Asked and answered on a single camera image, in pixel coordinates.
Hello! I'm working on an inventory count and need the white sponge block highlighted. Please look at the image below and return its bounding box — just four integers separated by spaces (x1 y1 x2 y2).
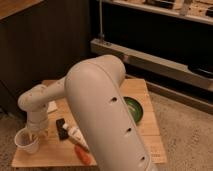
47 101 58 113

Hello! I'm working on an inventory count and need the green ceramic bowl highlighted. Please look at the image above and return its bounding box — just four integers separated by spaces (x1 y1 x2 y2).
124 97 144 124

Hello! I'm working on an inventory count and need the orange carrot toy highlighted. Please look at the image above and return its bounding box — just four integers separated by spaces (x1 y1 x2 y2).
74 145 91 166

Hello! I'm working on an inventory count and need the wooden cabinet top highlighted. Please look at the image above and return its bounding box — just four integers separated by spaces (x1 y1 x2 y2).
0 0 43 20

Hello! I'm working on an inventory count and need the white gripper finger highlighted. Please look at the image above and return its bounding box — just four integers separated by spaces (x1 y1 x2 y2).
41 129 48 137
29 133 37 142

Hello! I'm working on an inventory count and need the black rectangular bar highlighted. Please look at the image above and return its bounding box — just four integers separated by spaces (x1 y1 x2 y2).
56 118 69 140

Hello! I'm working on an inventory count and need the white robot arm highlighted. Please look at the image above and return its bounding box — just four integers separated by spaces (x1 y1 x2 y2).
18 55 157 171

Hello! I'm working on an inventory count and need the white plastic bottle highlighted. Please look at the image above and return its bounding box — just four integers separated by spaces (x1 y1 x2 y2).
62 123 89 150

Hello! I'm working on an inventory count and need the upper wooden shelf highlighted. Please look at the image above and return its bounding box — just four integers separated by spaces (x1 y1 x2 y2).
102 0 213 26

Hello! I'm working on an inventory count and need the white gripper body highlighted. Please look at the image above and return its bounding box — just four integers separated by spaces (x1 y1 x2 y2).
26 119 49 133

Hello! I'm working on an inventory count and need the white ceramic cup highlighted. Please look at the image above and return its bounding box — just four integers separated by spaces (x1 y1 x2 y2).
14 128 39 154

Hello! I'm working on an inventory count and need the metal shelf rail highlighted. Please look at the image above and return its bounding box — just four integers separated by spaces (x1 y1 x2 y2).
90 39 213 92

